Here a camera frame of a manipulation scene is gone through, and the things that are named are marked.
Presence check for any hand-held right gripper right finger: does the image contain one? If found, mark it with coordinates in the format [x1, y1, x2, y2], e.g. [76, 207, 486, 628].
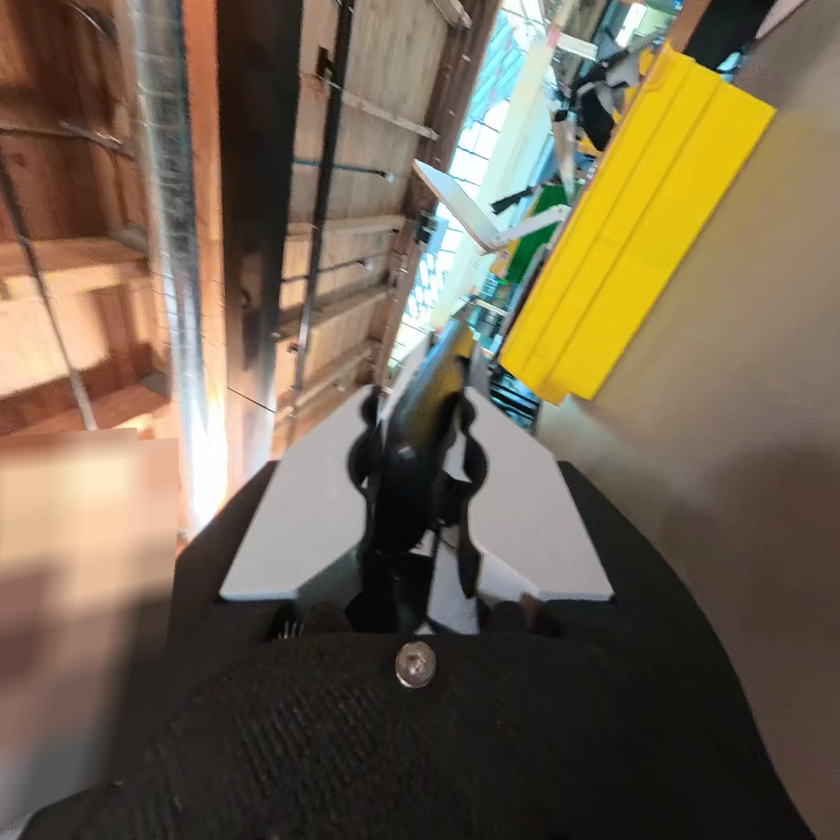
[453, 390, 616, 601]

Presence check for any black and white gripper device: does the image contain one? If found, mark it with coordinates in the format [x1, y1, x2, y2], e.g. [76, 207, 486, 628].
[551, 33, 657, 155]

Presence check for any metal ventilation duct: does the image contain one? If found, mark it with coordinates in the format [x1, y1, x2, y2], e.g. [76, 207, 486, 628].
[125, 0, 231, 532]

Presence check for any wooden board on white stand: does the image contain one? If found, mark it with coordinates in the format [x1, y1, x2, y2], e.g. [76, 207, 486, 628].
[412, 159, 571, 257]

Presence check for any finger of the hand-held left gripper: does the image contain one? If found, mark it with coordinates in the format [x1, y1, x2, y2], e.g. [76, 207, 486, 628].
[384, 348, 437, 414]

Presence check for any green board on white stand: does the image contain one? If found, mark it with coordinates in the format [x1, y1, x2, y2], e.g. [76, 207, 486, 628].
[508, 184, 572, 283]

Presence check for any yellow plastic bin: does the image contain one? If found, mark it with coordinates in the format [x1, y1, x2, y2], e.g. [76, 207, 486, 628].
[499, 39, 777, 406]

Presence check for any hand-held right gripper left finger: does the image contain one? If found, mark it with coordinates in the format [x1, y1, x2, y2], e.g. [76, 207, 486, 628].
[218, 386, 395, 632]

